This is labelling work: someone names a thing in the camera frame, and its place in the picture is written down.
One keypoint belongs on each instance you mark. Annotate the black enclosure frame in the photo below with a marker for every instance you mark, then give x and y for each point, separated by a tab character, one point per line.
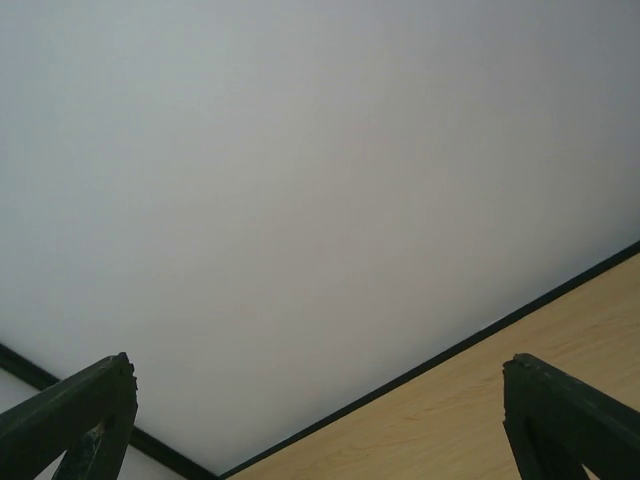
241	355

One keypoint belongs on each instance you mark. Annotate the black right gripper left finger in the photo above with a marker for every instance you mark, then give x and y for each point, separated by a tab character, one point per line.
85	421

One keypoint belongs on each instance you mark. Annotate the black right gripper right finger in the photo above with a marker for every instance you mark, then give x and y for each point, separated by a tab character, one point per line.
559	427

